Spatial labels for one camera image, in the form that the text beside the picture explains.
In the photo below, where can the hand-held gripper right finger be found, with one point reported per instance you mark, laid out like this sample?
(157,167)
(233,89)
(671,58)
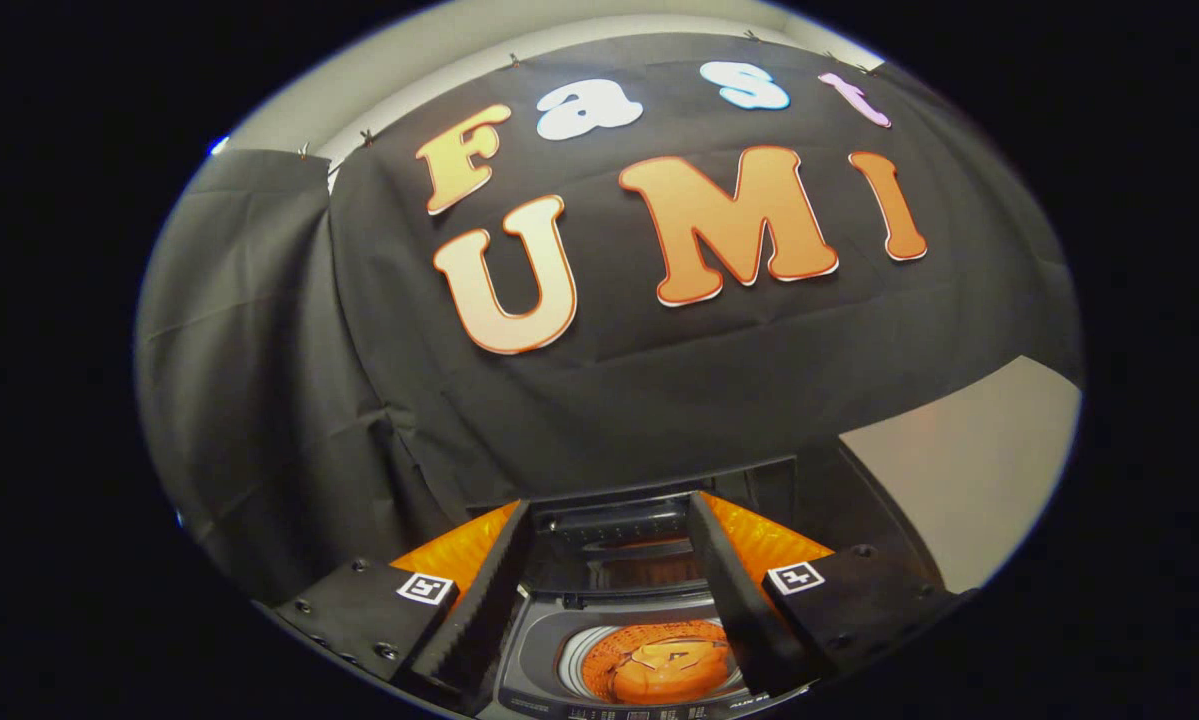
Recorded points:
(744,610)

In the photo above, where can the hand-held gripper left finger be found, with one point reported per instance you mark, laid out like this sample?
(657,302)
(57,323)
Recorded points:
(479,610)

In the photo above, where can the yellow polo shirt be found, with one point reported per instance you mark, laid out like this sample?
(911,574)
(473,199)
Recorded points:
(659,680)

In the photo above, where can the black backdrop cloth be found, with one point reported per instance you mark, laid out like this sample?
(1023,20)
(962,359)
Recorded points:
(659,380)

